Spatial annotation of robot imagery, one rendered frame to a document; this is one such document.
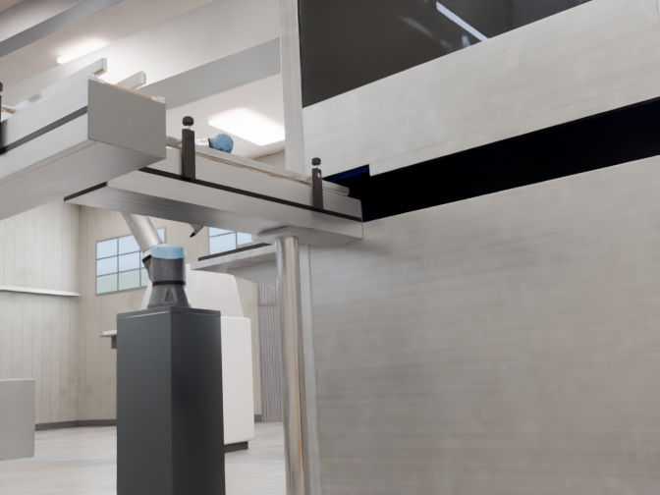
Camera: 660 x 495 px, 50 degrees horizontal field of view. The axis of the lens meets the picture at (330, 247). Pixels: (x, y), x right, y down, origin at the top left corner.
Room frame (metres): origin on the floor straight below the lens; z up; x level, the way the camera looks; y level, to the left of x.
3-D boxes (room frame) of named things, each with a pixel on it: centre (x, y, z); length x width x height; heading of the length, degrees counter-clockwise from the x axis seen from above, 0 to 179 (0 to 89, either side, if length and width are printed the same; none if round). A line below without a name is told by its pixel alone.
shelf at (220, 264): (2.15, 0.00, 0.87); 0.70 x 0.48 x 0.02; 141
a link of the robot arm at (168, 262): (2.44, 0.56, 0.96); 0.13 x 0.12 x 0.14; 18
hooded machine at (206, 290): (6.33, 1.27, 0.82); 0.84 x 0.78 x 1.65; 152
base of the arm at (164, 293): (2.44, 0.56, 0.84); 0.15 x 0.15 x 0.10
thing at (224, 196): (1.40, 0.18, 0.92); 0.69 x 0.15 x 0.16; 141
